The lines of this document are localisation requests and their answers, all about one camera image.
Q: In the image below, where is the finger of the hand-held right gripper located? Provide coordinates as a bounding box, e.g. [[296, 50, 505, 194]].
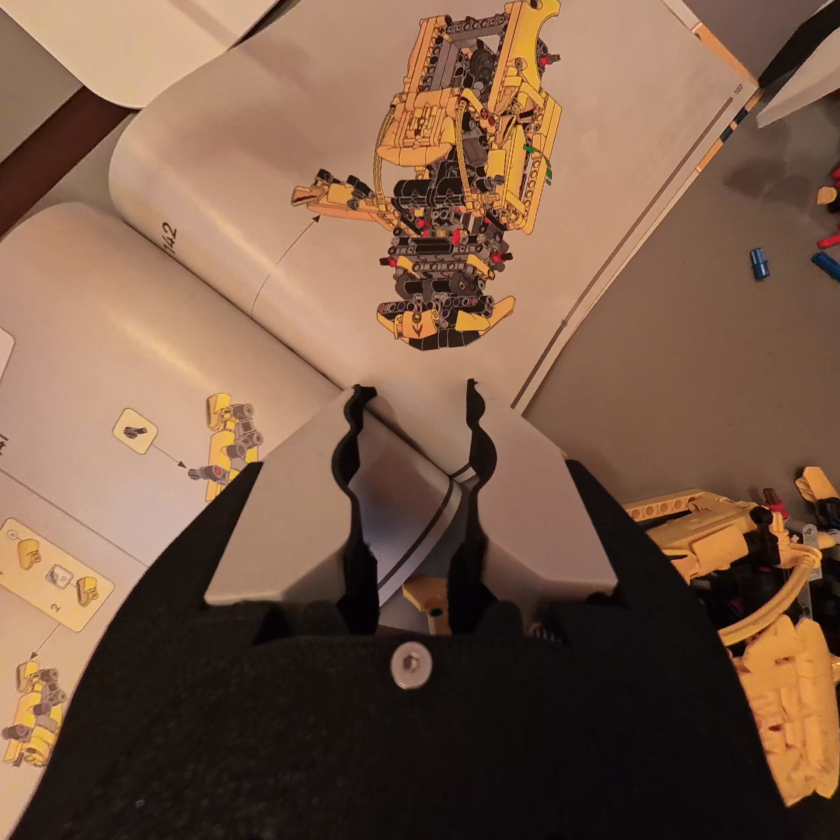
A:
[[756, 10, 840, 129]]

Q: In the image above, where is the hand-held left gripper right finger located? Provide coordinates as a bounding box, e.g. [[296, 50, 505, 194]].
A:
[[449, 379, 618, 634]]

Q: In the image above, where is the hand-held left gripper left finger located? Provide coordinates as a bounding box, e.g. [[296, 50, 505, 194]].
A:
[[205, 386, 380, 634]]

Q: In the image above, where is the grey desk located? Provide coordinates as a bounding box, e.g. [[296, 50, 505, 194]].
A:
[[0, 0, 840, 840]]

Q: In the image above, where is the small yellow brick piece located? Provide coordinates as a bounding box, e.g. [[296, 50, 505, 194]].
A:
[[402, 575, 454, 634]]

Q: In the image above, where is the yellow toy brick vehicle model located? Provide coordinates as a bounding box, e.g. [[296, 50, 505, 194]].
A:
[[620, 466, 840, 808]]

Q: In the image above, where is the open building instruction booklet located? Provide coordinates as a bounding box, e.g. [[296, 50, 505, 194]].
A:
[[0, 0, 765, 769]]

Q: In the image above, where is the white paper booklet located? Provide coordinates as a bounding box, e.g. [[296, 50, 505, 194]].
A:
[[0, 0, 280, 109]]

